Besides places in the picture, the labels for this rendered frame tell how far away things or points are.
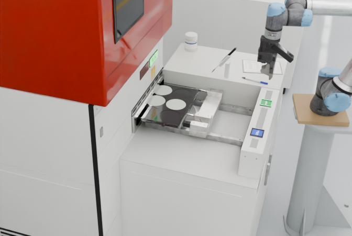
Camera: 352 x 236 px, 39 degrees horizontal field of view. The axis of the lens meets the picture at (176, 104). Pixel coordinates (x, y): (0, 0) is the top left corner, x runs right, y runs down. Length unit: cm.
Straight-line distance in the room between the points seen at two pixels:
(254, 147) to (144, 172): 51
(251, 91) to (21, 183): 120
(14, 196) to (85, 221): 35
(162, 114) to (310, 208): 110
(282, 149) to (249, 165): 163
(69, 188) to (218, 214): 67
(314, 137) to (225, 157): 61
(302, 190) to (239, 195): 81
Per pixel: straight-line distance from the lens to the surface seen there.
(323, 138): 272
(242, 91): 261
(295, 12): 224
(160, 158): 227
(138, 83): 233
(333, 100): 244
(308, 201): 299
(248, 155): 213
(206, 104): 254
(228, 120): 255
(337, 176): 365
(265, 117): 235
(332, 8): 239
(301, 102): 273
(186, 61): 276
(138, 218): 248
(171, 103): 250
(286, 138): 391
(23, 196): 241
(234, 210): 226
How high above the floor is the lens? 224
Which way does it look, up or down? 32 degrees down
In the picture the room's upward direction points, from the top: 2 degrees clockwise
